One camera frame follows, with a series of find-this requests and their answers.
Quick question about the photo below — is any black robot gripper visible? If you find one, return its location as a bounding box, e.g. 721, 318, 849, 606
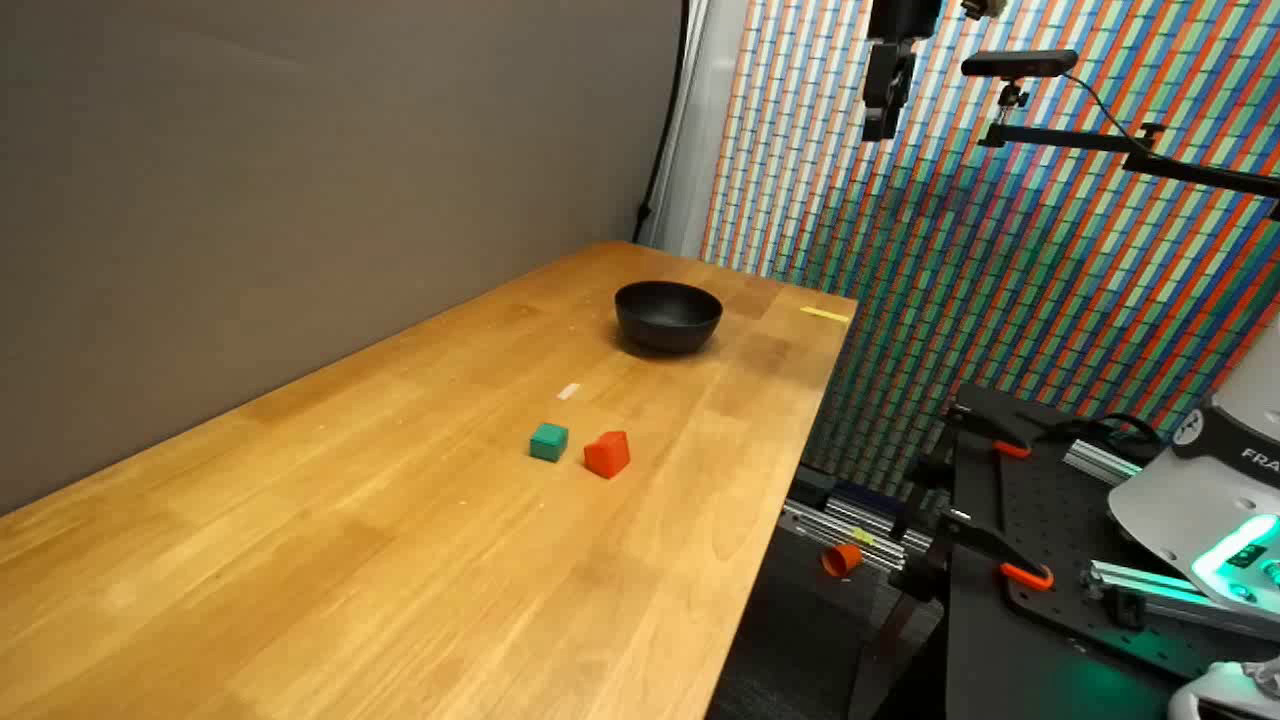
861, 0, 950, 145

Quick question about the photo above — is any orange block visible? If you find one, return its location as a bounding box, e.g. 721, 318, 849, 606
581, 428, 633, 484

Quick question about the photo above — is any black bowl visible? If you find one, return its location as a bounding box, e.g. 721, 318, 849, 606
613, 275, 730, 359

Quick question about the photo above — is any orange round knob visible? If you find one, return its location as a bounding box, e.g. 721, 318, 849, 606
819, 534, 870, 581

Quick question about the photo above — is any green block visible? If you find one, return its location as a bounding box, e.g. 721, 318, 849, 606
524, 419, 574, 469

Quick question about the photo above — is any black mounting plate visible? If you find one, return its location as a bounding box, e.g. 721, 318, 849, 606
941, 385, 1280, 720

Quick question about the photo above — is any black camera on mount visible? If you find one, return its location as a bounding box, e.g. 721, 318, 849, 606
960, 46, 1086, 111

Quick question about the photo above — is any thin black camera cable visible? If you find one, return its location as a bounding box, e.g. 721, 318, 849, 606
1056, 68, 1152, 141

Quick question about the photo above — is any black hanging cable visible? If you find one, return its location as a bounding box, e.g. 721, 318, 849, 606
630, 0, 700, 247

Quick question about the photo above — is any black clamp orange handle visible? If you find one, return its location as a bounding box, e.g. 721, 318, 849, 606
892, 504, 1061, 599
937, 398, 1039, 465

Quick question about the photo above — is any black looped cable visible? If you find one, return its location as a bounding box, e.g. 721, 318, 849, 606
1056, 408, 1172, 455

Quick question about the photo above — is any aluminium rail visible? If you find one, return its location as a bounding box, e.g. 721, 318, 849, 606
1061, 436, 1152, 489
1086, 557, 1280, 647
777, 496, 937, 575

